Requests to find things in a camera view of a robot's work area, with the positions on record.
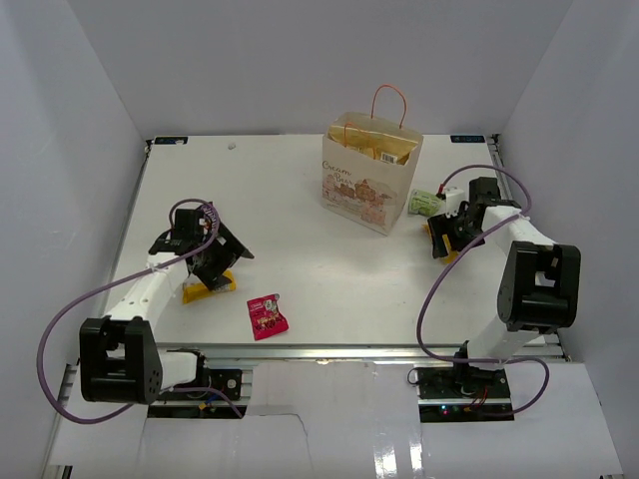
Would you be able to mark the brown potato chips bag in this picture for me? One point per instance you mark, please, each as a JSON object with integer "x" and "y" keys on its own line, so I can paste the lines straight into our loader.
{"x": 389, "y": 148}

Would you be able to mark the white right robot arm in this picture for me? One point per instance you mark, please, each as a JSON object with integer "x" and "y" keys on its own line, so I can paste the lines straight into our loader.
{"x": 538, "y": 292}

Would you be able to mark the cream paper gift bag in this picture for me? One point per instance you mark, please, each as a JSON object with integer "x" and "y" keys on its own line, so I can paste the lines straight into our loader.
{"x": 369, "y": 192}

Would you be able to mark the light green snack pouch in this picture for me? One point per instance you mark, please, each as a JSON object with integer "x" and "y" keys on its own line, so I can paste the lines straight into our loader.
{"x": 423, "y": 203}

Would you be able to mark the yellow snack bar left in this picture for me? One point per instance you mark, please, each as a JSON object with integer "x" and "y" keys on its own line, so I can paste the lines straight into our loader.
{"x": 194, "y": 290}

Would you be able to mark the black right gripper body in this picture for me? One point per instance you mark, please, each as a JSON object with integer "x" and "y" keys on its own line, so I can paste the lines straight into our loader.
{"x": 463, "y": 234}

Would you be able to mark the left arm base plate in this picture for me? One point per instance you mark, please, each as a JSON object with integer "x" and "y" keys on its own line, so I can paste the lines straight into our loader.
{"x": 219, "y": 386}

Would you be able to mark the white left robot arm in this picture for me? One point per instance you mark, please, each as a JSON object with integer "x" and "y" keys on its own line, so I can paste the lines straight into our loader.
{"x": 119, "y": 359}

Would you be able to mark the yellow snack bar right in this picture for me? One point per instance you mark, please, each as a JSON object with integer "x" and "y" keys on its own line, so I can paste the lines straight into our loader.
{"x": 451, "y": 254}

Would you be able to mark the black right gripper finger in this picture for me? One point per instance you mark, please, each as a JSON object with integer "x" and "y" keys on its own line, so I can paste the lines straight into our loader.
{"x": 438, "y": 225}
{"x": 440, "y": 247}

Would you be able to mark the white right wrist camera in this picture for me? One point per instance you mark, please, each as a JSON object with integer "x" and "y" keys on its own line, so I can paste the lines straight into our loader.
{"x": 452, "y": 199}

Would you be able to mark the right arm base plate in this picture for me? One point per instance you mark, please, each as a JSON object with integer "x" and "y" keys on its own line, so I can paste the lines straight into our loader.
{"x": 461, "y": 394}

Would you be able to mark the yellow snack bar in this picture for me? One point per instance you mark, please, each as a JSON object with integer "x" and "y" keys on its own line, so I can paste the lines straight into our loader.
{"x": 451, "y": 254}
{"x": 194, "y": 290}

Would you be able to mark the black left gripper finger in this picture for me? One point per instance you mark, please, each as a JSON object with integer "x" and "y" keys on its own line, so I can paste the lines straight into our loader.
{"x": 231, "y": 244}
{"x": 211, "y": 274}

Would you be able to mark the aluminium front rail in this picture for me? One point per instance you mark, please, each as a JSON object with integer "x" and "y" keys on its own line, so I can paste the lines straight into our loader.
{"x": 300, "y": 352}

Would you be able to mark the red candy pouch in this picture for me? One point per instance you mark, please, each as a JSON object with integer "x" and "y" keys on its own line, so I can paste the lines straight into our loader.
{"x": 265, "y": 317}

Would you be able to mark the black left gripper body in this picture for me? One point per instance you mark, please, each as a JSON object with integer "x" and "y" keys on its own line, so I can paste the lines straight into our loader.
{"x": 216, "y": 253}

